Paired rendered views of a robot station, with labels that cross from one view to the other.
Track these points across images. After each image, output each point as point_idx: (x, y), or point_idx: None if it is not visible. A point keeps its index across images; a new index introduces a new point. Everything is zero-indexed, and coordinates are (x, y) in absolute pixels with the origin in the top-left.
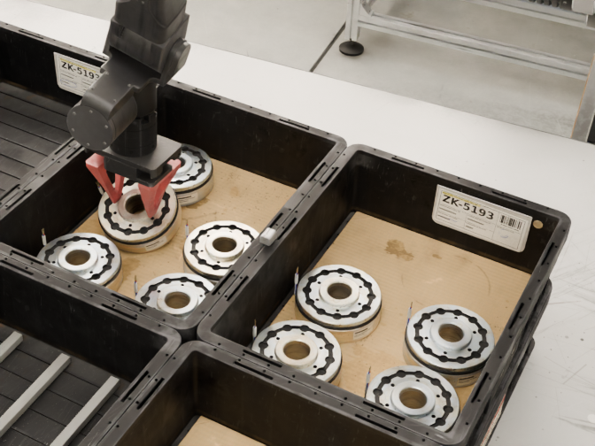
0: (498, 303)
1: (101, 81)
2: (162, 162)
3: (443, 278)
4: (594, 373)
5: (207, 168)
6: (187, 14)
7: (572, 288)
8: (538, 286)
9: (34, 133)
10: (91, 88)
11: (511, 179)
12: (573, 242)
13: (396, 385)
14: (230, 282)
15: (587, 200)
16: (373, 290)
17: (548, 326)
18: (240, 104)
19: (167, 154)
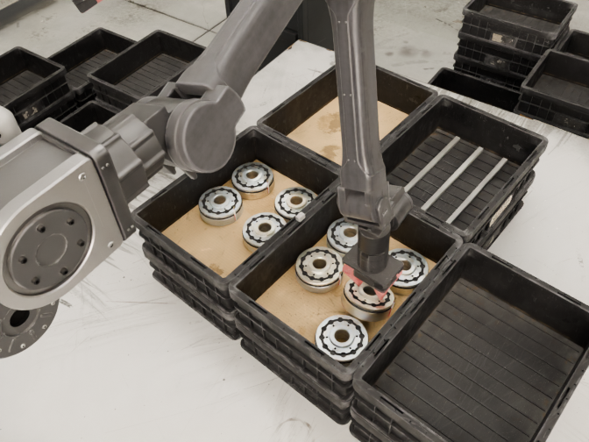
0: (180, 231)
1: (393, 193)
2: (355, 244)
3: (200, 250)
4: (132, 258)
5: (319, 330)
6: (338, 187)
7: (102, 310)
8: (176, 179)
9: (449, 417)
10: (398, 188)
11: (72, 416)
12: (75, 345)
13: (256, 182)
14: (325, 197)
15: (34, 383)
16: (246, 228)
17: (136, 288)
18: (291, 332)
19: (351, 251)
